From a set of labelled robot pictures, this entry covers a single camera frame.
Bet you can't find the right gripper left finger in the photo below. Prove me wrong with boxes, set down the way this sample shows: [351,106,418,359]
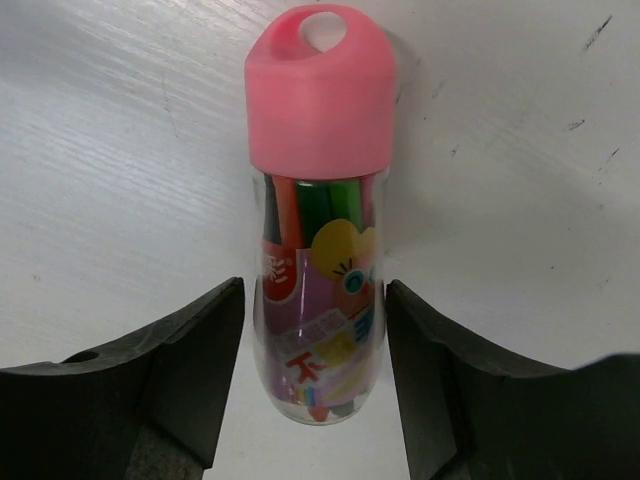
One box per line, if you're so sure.
[1,277,245,479]

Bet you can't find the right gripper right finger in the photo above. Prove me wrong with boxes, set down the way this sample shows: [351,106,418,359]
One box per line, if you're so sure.
[385,281,639,479]

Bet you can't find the pink capped crayon bottle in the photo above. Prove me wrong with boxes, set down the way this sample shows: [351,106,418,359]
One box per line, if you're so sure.
[244,3,396,426]

